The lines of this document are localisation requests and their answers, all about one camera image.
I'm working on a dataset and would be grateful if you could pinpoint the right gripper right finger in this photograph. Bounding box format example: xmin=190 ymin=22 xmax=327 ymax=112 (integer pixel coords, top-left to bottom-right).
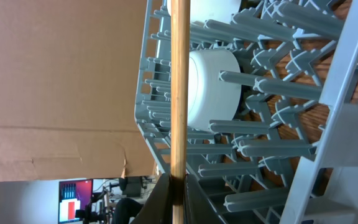
xmin=185 ymin=174 xmax=224 ymax=224

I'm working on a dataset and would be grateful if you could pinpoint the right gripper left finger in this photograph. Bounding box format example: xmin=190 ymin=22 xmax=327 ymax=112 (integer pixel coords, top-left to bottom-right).
xmin=131 ymin=173 xmax=172 ymax=224

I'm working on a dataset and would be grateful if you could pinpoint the grey bowl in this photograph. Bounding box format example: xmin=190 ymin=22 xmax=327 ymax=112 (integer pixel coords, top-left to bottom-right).
xmin=188 ymin=49 xmax=241 ymax=131

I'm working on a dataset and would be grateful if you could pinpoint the grey dishwasher rack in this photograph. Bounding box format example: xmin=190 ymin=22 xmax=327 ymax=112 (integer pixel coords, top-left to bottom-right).
xmin=134 ymin=0 xmax=358 ymax=224

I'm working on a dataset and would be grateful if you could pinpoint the computer monitor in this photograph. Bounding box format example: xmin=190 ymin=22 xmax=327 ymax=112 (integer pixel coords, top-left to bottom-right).
xmin=58 ymin=179 xmax=93 ymax=224

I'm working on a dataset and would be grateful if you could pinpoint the brown cardboard backdrop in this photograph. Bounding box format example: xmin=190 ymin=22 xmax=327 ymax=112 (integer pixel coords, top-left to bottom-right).
xmin=0 ymin=1 xmax=155 ymax=182

